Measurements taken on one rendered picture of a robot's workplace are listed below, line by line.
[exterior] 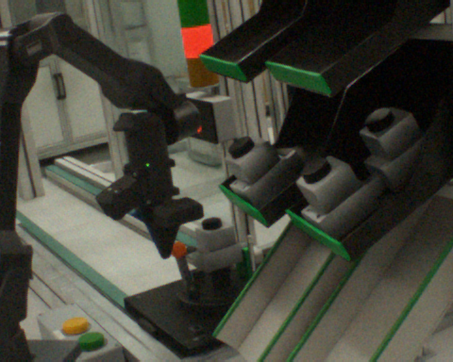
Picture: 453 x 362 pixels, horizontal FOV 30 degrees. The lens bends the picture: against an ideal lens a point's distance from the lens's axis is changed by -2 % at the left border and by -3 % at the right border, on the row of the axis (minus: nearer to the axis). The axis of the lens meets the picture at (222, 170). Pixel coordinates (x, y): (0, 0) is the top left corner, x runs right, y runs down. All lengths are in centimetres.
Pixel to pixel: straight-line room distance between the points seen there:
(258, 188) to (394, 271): 18
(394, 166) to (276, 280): 30
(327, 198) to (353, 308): 19
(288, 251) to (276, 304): 7
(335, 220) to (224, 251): 45
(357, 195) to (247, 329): 32
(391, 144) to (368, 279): 19
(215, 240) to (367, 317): 37
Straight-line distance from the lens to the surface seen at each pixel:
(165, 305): 133
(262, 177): 97
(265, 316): 110
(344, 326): 99
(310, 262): 108
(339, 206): 85
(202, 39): 143
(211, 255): 127
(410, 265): 96
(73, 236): 192
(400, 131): 86
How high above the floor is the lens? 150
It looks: 15 degrees down
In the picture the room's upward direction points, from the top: 9 degrees counter-clockwise
